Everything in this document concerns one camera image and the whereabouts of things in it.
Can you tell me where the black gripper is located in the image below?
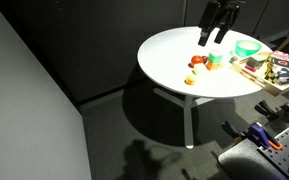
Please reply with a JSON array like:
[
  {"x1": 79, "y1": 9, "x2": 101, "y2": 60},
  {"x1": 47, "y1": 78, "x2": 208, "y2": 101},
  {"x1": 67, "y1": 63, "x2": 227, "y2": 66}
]
[{"x1": 197, "y1": 0, "x2": 247, "y2": 47}]

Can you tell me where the small orange toy fruit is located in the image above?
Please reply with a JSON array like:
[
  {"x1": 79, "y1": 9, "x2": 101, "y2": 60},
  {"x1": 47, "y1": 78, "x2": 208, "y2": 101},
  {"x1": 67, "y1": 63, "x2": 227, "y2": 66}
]
[{"x1": 184, "y1": 74, "x2": 197, "y2": 86}]

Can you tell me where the wooden tray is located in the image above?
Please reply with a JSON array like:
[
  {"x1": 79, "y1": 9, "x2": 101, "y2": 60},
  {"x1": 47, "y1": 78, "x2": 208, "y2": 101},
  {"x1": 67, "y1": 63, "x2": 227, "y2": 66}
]
[{"x1": 231, "y1": 50, "x2": 289, "y2": 98}]

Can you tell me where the orange cube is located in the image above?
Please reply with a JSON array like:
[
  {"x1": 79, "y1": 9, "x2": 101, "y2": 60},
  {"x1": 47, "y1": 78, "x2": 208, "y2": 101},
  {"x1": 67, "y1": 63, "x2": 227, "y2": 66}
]
[{"x1": 205, "y1": 61, "x2": 220, "y2": 71}]

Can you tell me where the green translucent bowl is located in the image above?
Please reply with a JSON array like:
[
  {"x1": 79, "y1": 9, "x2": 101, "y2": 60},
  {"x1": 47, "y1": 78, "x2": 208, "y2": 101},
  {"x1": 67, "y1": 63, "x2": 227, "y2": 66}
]
[{"x1": 234, "y1": 39, "x2": 263, "y2": 58}]

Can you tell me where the magenta block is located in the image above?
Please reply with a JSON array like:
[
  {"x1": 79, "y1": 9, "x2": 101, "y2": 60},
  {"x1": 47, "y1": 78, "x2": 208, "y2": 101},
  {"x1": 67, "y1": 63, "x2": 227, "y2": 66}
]
[{"x1": 244, "y1": 64, "x2": 258, "y2": 73}]

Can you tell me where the grey cube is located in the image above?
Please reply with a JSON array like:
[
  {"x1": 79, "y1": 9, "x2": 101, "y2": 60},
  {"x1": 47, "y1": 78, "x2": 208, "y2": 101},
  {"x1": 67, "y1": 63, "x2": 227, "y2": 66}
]
[{"x1": 245, "y1": 55, "x2": 267, "y2": 70}]

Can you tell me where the yellow toy banana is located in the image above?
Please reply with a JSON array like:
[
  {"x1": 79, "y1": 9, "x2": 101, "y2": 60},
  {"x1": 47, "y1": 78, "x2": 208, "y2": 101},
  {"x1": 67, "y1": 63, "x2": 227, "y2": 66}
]
[{"x1": 255, "y1": 61, "x2": 272, "y2": 78}]

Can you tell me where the black soft block letter D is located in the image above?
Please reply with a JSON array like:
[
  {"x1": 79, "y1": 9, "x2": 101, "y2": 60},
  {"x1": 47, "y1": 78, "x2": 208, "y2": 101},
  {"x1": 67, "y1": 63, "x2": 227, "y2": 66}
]
[{"x1": 265, "y1": 56, "x2": 289, "y2": 71}]

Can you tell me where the black soft block letter A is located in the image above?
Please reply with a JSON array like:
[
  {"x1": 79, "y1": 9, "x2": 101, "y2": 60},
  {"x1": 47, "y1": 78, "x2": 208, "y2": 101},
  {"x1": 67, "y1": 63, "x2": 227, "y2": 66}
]
[{"x1": 265, "y1": 67, "x2": 289, "y2": 86}]

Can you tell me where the robot stand top plate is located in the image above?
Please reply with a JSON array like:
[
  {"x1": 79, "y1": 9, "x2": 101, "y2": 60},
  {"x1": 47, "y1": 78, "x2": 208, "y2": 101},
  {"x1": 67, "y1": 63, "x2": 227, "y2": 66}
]
[{"x1": 217, "y1": 138, "x2": 287, "y2": 180}]

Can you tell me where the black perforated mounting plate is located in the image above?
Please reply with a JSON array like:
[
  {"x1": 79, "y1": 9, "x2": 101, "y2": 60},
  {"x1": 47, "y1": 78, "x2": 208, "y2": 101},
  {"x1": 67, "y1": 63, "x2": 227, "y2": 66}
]
[{"x1": 257, "y1": 121, "x2": 289, "y2": 180}]

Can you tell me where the white table pedestal base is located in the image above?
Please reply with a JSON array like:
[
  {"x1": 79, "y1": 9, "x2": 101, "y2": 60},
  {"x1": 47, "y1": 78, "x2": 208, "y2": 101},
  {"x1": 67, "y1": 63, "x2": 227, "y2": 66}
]
[{"x1": 152, "y1": 87, "x2": 215, "y2": 150}]

